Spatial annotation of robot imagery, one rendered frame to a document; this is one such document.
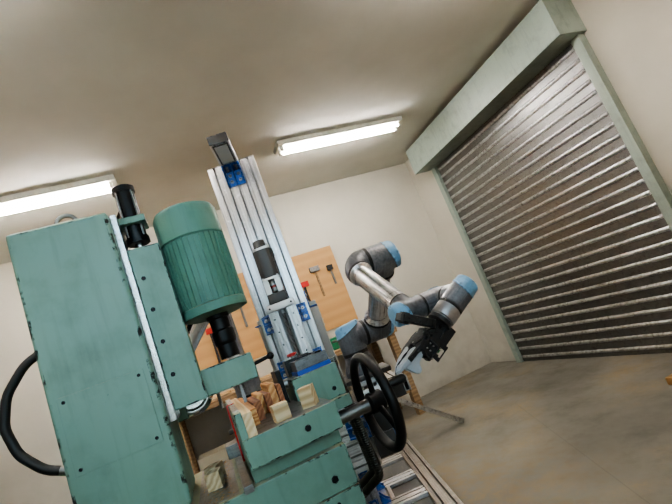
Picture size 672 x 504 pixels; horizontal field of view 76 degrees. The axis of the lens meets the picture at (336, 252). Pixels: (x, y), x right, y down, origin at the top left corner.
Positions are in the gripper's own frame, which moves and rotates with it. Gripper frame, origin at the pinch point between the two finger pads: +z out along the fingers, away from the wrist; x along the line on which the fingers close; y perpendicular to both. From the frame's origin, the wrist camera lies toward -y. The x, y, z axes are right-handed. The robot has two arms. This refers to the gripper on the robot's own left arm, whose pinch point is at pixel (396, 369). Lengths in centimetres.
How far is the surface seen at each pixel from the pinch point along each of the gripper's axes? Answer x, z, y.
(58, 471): 19, 74, -49
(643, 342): 143, -181, 204
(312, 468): -14.8, 32.5, -8.2
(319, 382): 5.2, 16.1, -13.5
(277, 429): -18.2, 31.0, -20.6
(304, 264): 350, -99, -19
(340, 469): -15.0, 28.8, -2.9
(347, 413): 6.0, 17.2, -1.7
